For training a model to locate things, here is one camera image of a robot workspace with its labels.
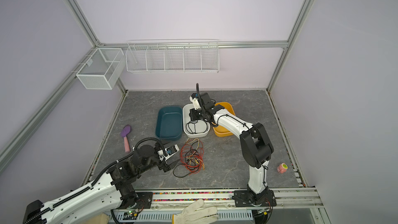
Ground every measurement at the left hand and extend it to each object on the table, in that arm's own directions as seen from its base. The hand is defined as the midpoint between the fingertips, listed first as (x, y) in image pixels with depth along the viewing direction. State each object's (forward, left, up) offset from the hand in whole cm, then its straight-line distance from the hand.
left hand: (173, 150), depth 76 cm
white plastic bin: (+17, -10, -9) cm, 22 cm away
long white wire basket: (+57, +2, +16) cm, 59 cm away
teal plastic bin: (+25, +6, -14) cm, 29 cm away
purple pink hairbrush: (+20, +33, -12) cm, 40 cm away
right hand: (+21, -8, 0) cm, 23 cm away
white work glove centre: (-26, -8, -14) cm, 30 cm away
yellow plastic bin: (+14, -25, -9) cm, 30 cm away
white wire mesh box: (+54, +48, +11) cm, 73 cm away
